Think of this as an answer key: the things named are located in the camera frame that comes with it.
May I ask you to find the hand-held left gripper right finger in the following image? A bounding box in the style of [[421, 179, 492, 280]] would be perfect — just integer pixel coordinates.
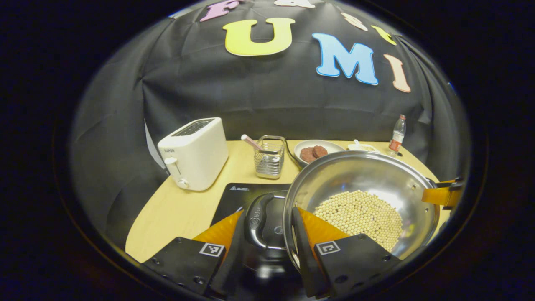
[[291, 207, 403, 298]]

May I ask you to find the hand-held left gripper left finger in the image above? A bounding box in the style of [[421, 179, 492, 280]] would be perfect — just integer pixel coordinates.
[[140, 210, 247, 298]]

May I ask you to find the black induction cooktop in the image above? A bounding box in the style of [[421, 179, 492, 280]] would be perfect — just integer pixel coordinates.
[[210, 183, 306, 299]]

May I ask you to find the stainless steel pot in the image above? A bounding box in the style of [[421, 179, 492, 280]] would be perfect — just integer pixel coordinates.
[[245, 150, 441, 272]]

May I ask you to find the heap of yellow soybeans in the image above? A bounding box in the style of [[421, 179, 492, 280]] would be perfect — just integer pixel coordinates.
[[313, 190, 404, 253]]

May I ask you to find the clear plastic water bottle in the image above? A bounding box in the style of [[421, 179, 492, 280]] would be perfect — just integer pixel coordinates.
[[388, 115, 407, 157]]

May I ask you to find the white divided bean dish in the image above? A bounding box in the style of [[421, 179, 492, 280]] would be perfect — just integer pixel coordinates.
[[348, 140, 381, 154]]

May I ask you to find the white toaster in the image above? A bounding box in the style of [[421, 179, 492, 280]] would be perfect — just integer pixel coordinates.
[[158, 117, 229, 191]]

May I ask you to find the white round plate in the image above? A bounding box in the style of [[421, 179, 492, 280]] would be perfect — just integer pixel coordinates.
[[294, 140, 346, 166]]

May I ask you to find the pink stick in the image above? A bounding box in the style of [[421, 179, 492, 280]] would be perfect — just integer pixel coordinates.
[[241, 134, 264, 151]]

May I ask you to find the black backdrop cloth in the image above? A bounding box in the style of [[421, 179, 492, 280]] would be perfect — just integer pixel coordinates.
[[69, 0, 471, 251]]

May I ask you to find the wire mesh basket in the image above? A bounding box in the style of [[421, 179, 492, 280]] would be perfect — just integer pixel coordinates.
[[254, 135, 286, 179]]

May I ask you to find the black power cable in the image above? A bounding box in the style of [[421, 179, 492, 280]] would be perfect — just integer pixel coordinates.
[[284, 141, 302, 168]]

